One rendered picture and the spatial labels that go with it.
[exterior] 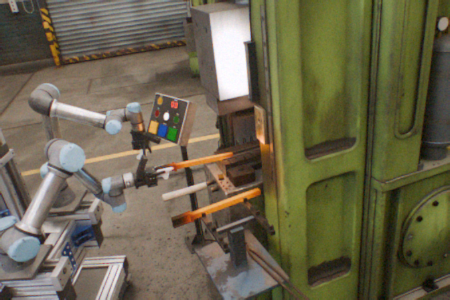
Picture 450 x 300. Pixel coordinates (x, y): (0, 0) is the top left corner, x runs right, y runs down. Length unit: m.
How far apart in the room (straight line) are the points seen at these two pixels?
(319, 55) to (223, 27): 0.44
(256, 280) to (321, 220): 0.49
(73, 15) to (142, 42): 1.58
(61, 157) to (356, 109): 1.30
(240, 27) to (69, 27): 8.23
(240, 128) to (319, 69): 0.78
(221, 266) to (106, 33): 8.37
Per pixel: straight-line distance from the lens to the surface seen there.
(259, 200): 2.11
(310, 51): 1.71
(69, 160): 1.84
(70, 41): 9.98
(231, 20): 1.84
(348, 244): 2.29
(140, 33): 9.86
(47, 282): 2.09
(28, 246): 1.89
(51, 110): 2.21
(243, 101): 2.01
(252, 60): 1.75
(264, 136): 1.81
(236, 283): 1.84
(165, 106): 2.61
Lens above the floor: 2.01
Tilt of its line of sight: 27 degrees down
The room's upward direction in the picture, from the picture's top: 7 degrees counter-clockwise
